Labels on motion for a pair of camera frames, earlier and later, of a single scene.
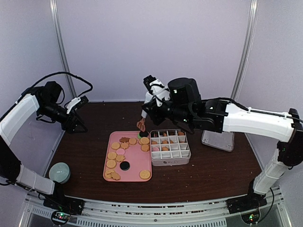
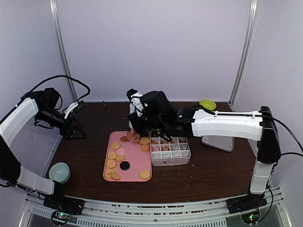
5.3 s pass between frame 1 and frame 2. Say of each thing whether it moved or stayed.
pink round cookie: stayed
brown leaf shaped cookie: moved
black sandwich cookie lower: stayed
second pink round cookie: stayed
